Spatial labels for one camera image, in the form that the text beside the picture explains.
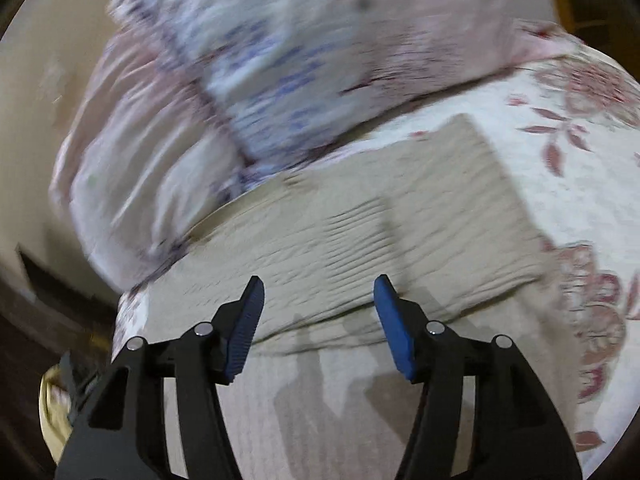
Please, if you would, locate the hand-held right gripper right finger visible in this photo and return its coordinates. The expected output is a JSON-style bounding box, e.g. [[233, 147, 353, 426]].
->
[[374, 274, 583, 480]]

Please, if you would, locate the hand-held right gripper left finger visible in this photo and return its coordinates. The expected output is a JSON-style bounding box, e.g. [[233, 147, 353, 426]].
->
[[54, 275, 266, 480]]

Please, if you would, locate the beige cable-knit blanket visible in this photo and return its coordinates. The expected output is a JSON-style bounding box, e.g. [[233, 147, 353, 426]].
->
[[117, 112, 576, 480]]

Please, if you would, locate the pink lavender print pillow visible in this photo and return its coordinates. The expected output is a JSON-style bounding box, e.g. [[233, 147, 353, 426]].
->
[[50, 25, 251, 286]]

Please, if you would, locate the yellow cloth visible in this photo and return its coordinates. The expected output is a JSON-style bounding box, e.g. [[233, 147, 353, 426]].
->
[[39, 364, 77, 457]]

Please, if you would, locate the floral bedsheet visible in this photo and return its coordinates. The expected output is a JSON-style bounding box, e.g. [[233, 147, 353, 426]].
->
[[111, 52, 640, 480]]

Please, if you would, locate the pink pillow with tree print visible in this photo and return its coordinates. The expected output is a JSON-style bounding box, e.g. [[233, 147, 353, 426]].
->
[[110, 0, 581, 166]]

